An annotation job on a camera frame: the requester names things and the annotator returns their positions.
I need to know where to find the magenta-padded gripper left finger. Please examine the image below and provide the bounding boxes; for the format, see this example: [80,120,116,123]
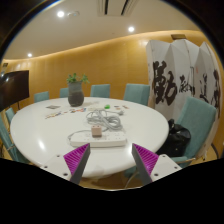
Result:
[40,142,92,185]

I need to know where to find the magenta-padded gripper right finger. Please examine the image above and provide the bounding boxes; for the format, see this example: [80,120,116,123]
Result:
[131,142,183,186]

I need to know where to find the small beige charger block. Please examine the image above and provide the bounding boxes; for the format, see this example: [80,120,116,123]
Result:
[91,125,103,138]

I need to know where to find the black bag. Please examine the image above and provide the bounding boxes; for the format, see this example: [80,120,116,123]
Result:
[155,118,192,158]

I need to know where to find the white power strip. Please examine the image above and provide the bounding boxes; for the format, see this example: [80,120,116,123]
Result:
[69,130,128,148]

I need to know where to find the row of colourful small cards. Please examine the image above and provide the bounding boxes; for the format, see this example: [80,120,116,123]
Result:
[44,106,88,120]

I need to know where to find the small white socket bar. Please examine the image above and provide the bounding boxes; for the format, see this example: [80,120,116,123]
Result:
[87,105,104,113]

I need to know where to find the dark flat card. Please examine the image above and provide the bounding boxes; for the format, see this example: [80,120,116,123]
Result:
[45,104,62,110]

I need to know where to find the teal chair with bag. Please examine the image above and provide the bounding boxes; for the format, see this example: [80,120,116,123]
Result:
[124,96,218,178]

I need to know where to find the potted plant in grey vase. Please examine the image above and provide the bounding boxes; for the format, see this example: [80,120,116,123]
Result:
[65,72,91,108]

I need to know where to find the group of teal chairs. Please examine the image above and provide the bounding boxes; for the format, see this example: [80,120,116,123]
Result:
[0,83,151,164]

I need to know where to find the white folding screen with calligraphy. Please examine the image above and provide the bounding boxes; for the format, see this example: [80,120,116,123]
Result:
[145,38,223,158]

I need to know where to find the black flat screen monitor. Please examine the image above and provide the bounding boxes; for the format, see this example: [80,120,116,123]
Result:
[0,69,31,113]

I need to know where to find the round ceiling lights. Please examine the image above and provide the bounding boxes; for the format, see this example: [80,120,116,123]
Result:
[26,9,136,58]

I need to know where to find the ceiling air vent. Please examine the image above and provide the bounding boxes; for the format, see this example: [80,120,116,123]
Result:
[96,0,139,18]

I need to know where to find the grey coiled power cable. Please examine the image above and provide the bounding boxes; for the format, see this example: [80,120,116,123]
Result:
[67,108,126,141]

